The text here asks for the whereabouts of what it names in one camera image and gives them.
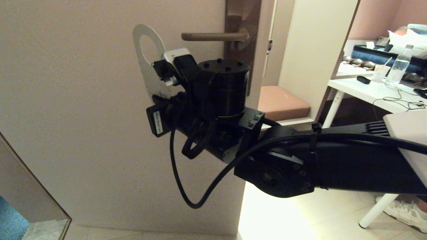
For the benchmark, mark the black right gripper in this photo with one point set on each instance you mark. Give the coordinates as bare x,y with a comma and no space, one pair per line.
160,120

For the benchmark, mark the light grey door hanger sign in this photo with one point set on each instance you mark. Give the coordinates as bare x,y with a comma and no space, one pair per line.
148,81

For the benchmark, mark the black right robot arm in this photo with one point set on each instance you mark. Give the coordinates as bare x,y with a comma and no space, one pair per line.
350,160

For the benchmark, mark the beige wooden door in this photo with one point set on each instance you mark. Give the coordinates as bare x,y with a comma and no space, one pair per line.
83,133

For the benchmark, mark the brown bench cushion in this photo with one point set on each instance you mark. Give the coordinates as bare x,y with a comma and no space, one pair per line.
283,105

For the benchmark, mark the brown metal lock plate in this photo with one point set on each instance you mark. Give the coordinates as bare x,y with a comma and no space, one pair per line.
242,20

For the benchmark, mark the framed floor mirror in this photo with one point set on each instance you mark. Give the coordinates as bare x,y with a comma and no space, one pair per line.
20,200

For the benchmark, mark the cream bench shelf unit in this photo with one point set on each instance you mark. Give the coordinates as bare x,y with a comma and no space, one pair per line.
313,40

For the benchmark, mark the white paper sheet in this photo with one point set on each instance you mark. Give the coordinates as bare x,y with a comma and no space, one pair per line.
350,70

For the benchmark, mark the brown glossy object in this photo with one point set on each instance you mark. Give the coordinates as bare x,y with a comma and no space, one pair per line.
358,62

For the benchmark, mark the small black remote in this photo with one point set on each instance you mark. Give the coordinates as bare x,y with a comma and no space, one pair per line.
363,79

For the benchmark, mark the white table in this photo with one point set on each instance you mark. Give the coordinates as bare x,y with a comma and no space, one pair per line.
367,90

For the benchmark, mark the navy blue suitcase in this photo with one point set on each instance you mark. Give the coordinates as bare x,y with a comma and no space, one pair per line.
370,55

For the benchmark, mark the white paper cup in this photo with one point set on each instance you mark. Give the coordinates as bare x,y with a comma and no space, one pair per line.
380,74

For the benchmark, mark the wooden stir stick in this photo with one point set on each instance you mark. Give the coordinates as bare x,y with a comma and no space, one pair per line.
387,62

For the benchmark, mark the clear plastic water bottle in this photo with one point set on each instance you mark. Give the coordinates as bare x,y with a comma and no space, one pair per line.
398,70

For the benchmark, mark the white plastic bag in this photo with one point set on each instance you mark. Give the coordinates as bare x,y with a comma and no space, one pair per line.
407,38

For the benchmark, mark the white sneaker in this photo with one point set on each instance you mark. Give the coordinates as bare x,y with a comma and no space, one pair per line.
403,215

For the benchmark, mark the black flat gadget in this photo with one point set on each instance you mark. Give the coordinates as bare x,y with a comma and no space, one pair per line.
421,93

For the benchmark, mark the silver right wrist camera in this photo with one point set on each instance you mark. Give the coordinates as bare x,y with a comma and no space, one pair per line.
175,54

